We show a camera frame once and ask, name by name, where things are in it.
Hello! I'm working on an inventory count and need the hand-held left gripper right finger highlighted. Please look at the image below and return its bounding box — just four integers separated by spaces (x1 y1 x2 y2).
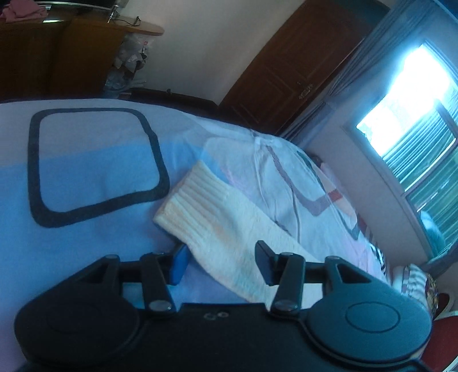
255 240 374 318

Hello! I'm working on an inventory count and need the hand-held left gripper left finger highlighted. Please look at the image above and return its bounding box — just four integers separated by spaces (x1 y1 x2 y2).
77 244 190 319

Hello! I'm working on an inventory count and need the black white red striped cloth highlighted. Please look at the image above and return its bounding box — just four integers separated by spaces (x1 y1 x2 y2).
370 245 389 276

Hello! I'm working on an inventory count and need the striped pillow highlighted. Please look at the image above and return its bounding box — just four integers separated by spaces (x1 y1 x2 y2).
389 263 435 317

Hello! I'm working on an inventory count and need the black bench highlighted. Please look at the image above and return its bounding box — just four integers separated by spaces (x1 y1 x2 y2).
129 88 220 118

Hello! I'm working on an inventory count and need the colourful patterned cloth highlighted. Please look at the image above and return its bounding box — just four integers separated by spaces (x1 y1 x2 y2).
425 272 441 317

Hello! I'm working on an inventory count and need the red headboard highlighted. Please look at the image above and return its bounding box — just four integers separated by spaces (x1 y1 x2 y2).
419 292 458 372

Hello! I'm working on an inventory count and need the brown wooden door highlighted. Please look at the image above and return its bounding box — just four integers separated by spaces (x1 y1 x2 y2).
218 0 390 136

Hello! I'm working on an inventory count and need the window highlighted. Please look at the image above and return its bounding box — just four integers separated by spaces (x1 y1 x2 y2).
343 40 458 259

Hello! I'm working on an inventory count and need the pile of plastic bags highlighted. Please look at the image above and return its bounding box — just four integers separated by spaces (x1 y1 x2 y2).
103 36 153 100

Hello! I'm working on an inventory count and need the blue-grey curtain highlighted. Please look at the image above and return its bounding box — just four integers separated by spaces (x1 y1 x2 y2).
278 0 458 144

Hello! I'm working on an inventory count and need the wooden desk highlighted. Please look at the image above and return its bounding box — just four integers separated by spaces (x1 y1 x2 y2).
0 14 165 101

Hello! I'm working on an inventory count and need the metal stand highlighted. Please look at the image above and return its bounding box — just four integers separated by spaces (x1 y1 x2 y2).
106 0 124 24

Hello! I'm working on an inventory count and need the pink cloth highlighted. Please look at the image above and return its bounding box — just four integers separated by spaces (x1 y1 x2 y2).
0 0 48 23

